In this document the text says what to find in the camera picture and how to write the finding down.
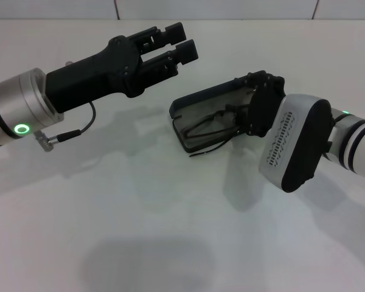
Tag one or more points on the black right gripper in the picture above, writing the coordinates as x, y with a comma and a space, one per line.
263, 112

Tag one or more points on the silver black wrist camera box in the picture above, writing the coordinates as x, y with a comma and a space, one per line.
292, 146

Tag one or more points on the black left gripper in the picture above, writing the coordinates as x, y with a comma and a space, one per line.
88, 79

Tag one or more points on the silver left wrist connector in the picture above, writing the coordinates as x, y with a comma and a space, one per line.
44, 143

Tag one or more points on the black glasses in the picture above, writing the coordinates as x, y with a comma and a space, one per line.
185, 134

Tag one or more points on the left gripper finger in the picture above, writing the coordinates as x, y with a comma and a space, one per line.
187, 51
173, 32

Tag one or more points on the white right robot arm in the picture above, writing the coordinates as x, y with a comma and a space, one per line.
356, 143

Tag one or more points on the black glasses case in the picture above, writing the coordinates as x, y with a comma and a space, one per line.
174, 110

